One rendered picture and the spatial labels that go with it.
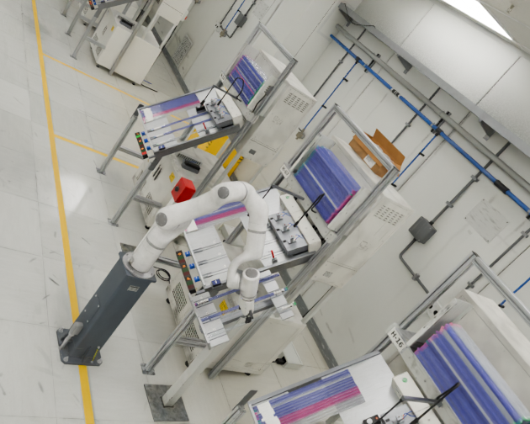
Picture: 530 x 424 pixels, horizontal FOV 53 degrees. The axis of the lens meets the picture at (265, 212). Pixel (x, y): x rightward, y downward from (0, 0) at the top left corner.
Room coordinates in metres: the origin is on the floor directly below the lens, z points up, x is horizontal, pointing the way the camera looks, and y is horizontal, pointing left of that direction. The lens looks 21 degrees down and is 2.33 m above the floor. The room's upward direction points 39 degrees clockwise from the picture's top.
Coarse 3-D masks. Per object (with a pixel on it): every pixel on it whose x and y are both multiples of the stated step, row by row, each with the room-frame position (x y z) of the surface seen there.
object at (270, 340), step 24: (168, 288) 3.38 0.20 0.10; (264, 288) 3.35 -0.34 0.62; (192, 336) 3.00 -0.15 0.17; (240, 336) 3.01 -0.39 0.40; (264, 336) 3.13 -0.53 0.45; (288, 336) 3.26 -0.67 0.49; (192, 360) 2.88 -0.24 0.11; (216, 360) 3.00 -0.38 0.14; (240, 360) 3.12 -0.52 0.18; (264, 360) 3.26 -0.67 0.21
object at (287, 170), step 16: (336, 112) 3.51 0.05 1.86; (352, 128) 3.34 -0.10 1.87; (320, 144) 3.45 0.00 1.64; (368, 144) 3.21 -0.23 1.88; (304, 160) 3.44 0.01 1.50; (384, 160) 3.06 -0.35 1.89; (288, 176) 3.44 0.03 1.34; (304, 192) 3.23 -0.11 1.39; (368, 192) 2.99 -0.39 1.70; (352, 208) 2.98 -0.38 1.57; (368, 208) 3.05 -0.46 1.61; (336, 224) 2.97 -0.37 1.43; (160, 256) 3.29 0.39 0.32; (240, 272) 3.22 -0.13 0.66; (144, 368) 2.65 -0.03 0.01
